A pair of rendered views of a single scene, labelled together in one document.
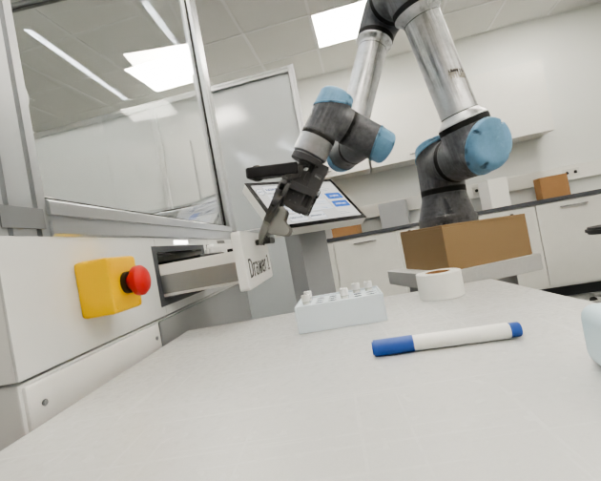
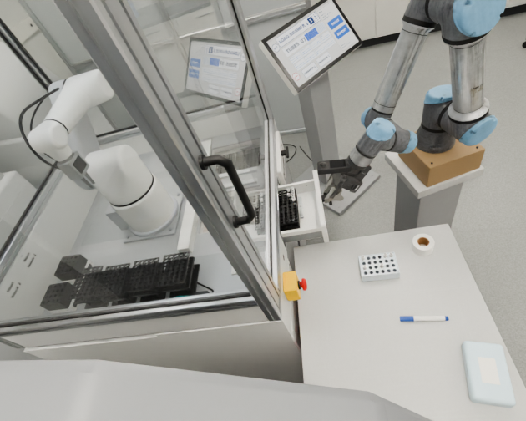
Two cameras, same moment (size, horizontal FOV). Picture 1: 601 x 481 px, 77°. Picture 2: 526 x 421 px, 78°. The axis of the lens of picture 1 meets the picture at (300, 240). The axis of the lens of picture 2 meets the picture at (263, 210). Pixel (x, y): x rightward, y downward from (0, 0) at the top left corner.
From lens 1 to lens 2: 98 cm
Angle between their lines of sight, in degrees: 49
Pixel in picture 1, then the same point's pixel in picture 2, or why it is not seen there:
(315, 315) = (370, 277)
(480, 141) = (472, 137)
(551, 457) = (442, 385)
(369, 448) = (407, 375)
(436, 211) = (428, 144)
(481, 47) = not seen: outside the picture
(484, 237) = (453, 167)
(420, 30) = (461, 58)
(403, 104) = not seen: outside the picture
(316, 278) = (319, 103)
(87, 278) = (290, 294)
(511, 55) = not seen: outside the picture
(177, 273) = (291, 236)
